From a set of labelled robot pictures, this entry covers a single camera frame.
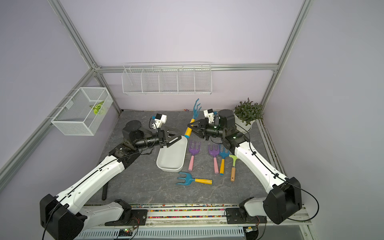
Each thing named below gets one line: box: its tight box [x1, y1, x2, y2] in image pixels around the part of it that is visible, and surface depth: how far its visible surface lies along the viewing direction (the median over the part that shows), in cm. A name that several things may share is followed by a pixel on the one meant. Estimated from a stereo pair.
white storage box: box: [156, 135, 188, 173], surface depth 94 cm
